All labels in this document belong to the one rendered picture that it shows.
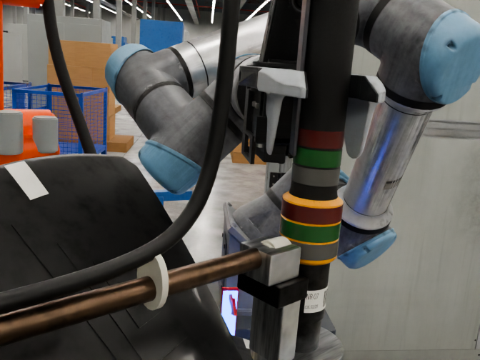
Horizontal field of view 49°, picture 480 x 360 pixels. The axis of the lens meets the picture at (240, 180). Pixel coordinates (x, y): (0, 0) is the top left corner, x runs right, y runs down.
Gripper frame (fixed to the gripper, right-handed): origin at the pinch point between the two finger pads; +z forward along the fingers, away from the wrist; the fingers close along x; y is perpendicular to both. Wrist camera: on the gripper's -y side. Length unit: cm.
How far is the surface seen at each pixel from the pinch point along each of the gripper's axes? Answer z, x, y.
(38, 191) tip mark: -5.6, 19.1, 9.2
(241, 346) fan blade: -25.9, -0.3, 33.4
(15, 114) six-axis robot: -358, 111, 48
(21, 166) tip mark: -6.7, 20.5, 7.7
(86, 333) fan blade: 0.9, 14.9, 16.7
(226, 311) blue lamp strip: -37, 0, 35
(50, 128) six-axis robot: -370, 89, 58
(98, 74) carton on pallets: -793, 102, 35
